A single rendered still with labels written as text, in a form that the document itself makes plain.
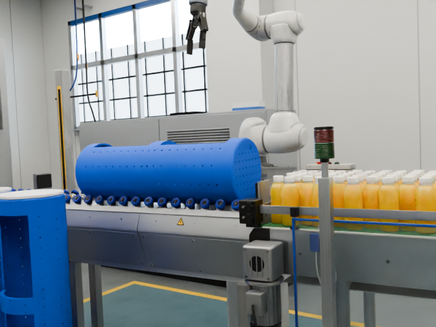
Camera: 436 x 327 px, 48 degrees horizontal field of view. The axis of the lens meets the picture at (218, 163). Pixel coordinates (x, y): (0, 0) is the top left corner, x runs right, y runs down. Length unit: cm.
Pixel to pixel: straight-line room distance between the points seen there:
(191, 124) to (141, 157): 191
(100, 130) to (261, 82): 163
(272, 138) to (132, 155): 77
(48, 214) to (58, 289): 32
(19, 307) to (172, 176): 81
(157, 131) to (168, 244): 225
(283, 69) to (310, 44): 235
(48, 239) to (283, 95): 137
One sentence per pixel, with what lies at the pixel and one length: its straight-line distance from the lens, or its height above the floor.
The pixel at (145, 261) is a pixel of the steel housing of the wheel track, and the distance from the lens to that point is 234.
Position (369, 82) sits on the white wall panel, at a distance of 473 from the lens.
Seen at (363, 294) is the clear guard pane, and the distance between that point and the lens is 170.
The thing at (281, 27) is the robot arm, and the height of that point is 181.
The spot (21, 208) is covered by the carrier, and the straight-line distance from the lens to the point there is 211.
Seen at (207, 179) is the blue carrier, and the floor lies 107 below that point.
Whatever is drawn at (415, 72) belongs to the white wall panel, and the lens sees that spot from 463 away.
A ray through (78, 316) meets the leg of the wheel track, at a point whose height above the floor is 35.
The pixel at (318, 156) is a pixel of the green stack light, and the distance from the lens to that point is 154.
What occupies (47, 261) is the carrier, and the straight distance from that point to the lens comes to 215.
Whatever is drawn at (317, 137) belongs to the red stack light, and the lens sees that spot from 153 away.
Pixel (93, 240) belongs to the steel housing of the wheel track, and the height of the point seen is 76.
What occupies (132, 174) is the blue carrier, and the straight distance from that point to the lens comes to 223.
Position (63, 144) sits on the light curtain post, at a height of 124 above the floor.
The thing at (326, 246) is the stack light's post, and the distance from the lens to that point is 158.
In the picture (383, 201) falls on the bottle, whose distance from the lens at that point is 172.
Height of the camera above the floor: 124
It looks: 3 degrees down
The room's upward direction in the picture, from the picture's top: 2 degrees counter-clockwise
